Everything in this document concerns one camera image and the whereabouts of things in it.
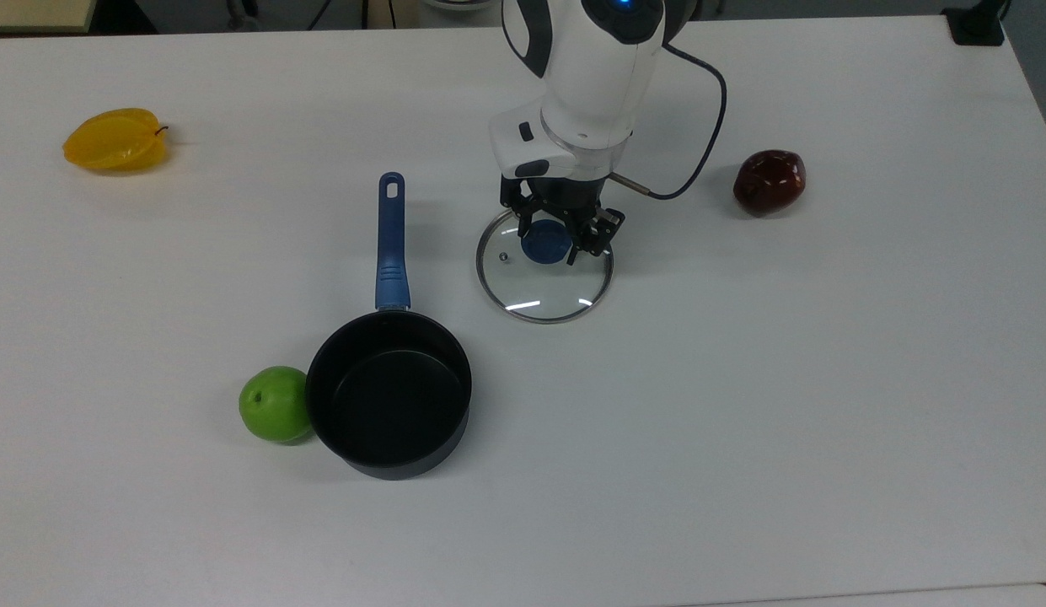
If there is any dark red toy fruit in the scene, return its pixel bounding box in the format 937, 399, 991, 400
732, 149, 807, 218

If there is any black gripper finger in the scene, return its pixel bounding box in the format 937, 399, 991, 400
566, 206, 627, 267
506, 196, 543, 255

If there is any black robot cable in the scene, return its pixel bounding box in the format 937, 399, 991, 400
611, 40, 729, 201

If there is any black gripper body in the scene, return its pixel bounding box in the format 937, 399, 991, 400
499, 172, 613, 223

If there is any beige board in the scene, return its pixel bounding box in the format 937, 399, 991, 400
0, 0, 99, 35

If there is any black camera stand pole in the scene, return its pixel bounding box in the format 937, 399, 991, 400
942, 0, 1011, 47

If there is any green toy apple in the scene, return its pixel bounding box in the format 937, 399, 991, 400
239, 365, 314, 445

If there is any dark saucepan with blue handle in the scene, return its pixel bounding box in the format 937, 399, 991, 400
305, 172, 474, 481

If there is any yellow toy starfruit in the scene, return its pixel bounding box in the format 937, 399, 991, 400
62, 108, 169, 173

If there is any glass lid with blue knob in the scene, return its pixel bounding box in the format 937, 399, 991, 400
476, 207, 615, 325

